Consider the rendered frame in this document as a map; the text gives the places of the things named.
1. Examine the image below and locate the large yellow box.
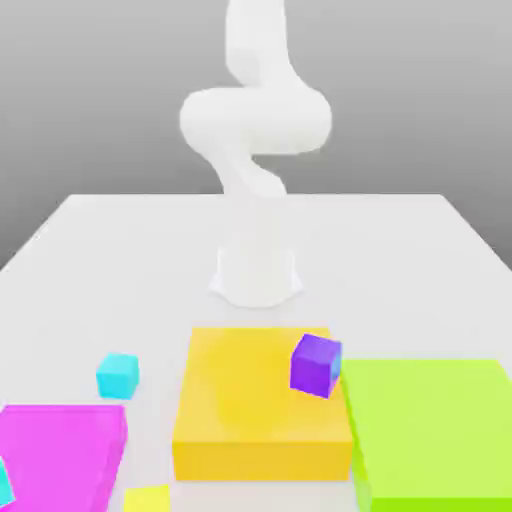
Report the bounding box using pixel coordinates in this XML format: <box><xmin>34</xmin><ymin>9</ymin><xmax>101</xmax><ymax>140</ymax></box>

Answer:
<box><xmin>171</xmin><ymin>326</ymin><xmax>354</xmax><ymax>482</ymax></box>

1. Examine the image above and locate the small yellow cube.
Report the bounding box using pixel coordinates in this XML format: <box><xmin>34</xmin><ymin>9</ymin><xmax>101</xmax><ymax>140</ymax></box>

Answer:
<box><xmin>122</xmin><ymin>484</ymin><xmax>172</xmax><ymax>512</ymax></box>

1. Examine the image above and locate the large magenta box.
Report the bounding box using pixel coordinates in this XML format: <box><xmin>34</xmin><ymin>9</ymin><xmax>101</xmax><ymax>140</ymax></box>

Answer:
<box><xmin>0</xmin><ymin>404</ymin><xmax>129</xmax><ymax>512</ymax></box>

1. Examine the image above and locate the small purple cube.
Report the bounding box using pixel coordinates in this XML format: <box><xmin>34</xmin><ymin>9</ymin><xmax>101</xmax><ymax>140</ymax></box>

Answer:
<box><xmin>289</xmin><ymin>332</ymin><xmax>343</xmax><ymax>400</ymax></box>

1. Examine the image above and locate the small cyan cube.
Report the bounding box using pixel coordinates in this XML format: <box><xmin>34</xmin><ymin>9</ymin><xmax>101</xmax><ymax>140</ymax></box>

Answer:
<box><xmin>95</xmin><ymin>352</ymin><xmax>140</xmax><ymax>401</ymax></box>

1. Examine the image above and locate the small teal cube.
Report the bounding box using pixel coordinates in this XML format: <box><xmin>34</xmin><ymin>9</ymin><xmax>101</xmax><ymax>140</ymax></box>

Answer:
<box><xmin>0</xmin><ymin>455</ymin><xmax>17</xmax><ymax>510</ymax></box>

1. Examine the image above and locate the large lime green box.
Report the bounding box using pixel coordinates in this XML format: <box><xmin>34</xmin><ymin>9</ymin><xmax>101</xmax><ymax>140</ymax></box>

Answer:
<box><xmin>338</xmin><ymin>358</ymin><xmax>512</xmax><ymax>512</ymax></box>

